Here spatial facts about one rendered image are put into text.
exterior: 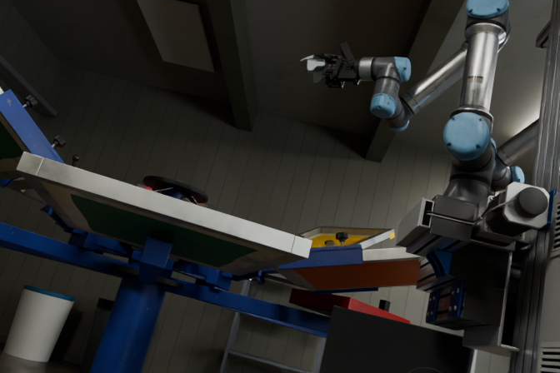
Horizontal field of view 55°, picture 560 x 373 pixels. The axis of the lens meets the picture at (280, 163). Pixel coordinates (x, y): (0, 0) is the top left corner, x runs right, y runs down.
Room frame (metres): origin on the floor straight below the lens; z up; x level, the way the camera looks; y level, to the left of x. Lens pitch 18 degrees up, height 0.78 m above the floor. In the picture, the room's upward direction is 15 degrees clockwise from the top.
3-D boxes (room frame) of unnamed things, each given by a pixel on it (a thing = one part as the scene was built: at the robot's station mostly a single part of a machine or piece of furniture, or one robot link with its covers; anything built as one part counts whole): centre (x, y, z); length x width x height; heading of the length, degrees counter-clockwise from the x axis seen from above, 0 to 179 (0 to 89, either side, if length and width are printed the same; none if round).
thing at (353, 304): (3.39, -0.65, 1.06); 0.61 x 0.46 x 0.12; 130
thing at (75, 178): (1.58, 0.28, 1.05); 1.08 x 0.61 x 0.23; 10
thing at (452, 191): (1.49, -0.55, 1.31); 0.15 x 0.15 x 0.10
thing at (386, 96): (1.52, -0.27, 1.55); 0.11 x 0.08 x 0.11; 150
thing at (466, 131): (1.37, -0.49, 1.63); 0.15 x 0.12 x 0.55; 150
